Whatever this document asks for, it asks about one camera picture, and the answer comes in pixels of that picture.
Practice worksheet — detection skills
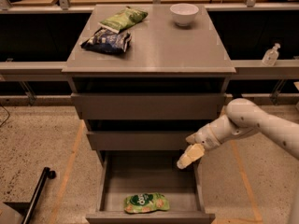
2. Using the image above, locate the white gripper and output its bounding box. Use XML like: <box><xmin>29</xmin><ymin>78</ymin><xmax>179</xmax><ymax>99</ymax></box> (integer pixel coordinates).
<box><xmin>177</xmin><ymin>121</ymin><xmax>221</xmax><ymax>169</ymax></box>

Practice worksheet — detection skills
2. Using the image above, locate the green rice chip bag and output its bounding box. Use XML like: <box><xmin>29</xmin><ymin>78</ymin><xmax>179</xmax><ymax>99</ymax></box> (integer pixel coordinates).
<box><xmin>123</xmin><ymin>192</ymin><xmax>170</xmax><ymax>214</ymax></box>

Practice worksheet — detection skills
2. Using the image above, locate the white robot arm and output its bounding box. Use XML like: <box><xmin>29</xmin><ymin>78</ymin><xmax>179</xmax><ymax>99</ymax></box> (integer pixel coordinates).
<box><xmin>177</xmin><ymin>98</ymin><xmax>299</xmax><ymax>169</ymax></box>

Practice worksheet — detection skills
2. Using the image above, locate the grey open bottom drawer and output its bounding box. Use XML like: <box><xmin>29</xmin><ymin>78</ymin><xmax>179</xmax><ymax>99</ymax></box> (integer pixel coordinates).
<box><xmin>86</xmin><ymin>151</ymin><xmax>215</xmax><ymax>224</ymax></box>

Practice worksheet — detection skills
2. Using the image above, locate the grey drawer cabinet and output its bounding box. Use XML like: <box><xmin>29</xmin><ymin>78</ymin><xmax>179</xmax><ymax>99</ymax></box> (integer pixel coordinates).
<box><xmin>61</xmin><ymin>4</ymin><xmax>236</xmax><ymax>166</ymax></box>

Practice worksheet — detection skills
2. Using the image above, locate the grey middle drawer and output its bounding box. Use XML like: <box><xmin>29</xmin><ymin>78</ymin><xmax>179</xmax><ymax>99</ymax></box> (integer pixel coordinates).
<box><xmin>87</xmin><ymin>131</ymin><xmax>192</xmax><ymax>150</ymax></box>

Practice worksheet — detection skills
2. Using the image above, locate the grey top drawer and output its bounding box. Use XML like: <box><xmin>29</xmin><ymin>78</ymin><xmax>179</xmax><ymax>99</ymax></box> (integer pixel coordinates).
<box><xmin>71</xmin><ymin>93</ymin><xmax>224</xmax><ymax>120</ymax></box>

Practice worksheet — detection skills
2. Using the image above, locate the dark blue snack bag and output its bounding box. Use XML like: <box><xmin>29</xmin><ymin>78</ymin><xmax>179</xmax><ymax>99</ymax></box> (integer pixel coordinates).
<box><xmin>80</xmin><ymin>28</ymin><xmax>132</xmax><ymax>54</ymax></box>

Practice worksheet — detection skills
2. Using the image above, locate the green snack bag on counter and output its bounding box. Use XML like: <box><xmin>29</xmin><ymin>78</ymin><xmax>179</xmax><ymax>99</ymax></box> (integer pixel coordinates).
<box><xmin>99</xmin><ymin>7</ymin><xmax>148</xmax><ymax>34</ymax></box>

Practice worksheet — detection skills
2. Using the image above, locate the clear sanitizer pump bottle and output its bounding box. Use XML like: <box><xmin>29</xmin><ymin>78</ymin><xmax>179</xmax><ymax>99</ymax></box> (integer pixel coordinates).
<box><xmin>262</xmin><ymin>43</ymin><xmax>280</xmax><ymax>66</ymax></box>

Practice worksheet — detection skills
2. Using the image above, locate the white bowl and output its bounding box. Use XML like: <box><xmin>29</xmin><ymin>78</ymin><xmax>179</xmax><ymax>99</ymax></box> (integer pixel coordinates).
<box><xmin>170</xmin><ymin>3</ymin><xmax>199</xmax><ymax>26</ymax></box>

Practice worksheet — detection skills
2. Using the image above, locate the black bar with wheel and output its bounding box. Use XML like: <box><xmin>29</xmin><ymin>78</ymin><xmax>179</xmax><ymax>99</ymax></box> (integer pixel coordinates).
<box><xmin>21</xmin><ymin>167</ymin><xmax>56</xmax><ymax>224</ymax></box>

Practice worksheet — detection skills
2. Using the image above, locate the grey metal rail shelf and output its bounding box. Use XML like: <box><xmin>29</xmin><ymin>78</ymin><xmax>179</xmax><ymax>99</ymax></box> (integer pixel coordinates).
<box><xmin>0</xmin><ymin>60</ymin><xmax>299</xmax><ymax>81</ymax></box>

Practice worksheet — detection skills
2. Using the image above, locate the black cable on floor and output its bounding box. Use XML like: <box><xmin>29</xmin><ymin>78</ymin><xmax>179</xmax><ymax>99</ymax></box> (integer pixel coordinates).
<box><xmin>0</xmin><ymin>105</ymin><xmax>10</xmax><ymax>129</ymax></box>

